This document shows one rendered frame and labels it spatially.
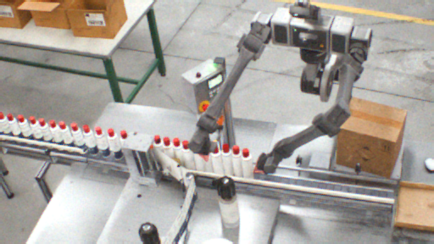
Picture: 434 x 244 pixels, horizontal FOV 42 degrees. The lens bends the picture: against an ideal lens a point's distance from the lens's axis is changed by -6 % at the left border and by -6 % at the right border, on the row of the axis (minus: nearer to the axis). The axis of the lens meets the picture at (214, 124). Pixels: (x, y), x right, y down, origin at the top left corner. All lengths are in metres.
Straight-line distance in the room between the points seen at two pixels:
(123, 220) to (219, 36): 2.90
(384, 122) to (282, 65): 2.25
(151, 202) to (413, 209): 1.30
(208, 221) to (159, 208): 0.26
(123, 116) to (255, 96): 1.54
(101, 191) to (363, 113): 1.42
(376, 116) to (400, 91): 1.90
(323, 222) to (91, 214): 1.17
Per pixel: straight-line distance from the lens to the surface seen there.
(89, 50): 4.25
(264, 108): 4.65
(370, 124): 2.91
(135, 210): 2.95
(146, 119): 3.47
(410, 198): 2.99
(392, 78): 4.96
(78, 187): 3.22
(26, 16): 4.83
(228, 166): 2.94
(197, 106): 2.71
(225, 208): 2.68
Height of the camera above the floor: 3.13
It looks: 43 degrees down
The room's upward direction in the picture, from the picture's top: 9 degrees counter-clockwise
